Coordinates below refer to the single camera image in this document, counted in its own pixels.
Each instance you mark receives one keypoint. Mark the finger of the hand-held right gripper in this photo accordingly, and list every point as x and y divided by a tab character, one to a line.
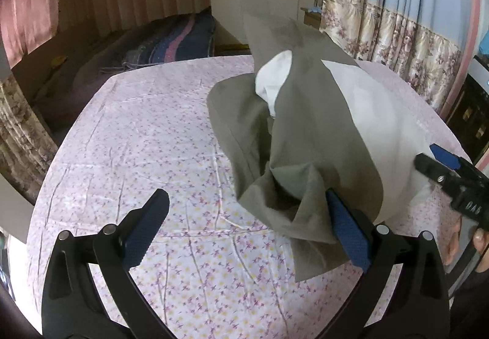
445	156
433	169

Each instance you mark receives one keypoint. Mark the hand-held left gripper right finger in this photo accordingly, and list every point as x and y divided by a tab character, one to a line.
349	232

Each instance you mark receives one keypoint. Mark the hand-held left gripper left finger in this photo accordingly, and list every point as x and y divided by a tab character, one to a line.
147	222

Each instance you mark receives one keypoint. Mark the grey and white jacket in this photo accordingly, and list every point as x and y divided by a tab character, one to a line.
305	125

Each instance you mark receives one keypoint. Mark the person's right hand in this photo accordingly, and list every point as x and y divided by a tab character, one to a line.
452	243

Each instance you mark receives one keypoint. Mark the dark glass cabinet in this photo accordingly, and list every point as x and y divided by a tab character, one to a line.
472	113

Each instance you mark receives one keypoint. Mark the pink floral bed sheet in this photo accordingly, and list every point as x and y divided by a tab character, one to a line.
152	155

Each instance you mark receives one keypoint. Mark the blue and floral curtain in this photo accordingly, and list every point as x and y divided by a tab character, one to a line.
401	26

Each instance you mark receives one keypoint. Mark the brown floral curtain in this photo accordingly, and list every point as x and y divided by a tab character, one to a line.
23	140

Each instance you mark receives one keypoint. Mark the bed with purple sheet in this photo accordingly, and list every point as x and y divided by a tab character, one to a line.
76	87

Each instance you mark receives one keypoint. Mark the striped blue and pink blanket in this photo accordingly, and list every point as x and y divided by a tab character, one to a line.
172	43

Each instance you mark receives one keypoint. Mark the light blue cloth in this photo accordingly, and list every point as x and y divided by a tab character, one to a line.
314	9

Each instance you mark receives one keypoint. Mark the pink curtain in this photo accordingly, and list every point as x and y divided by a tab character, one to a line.
26	14

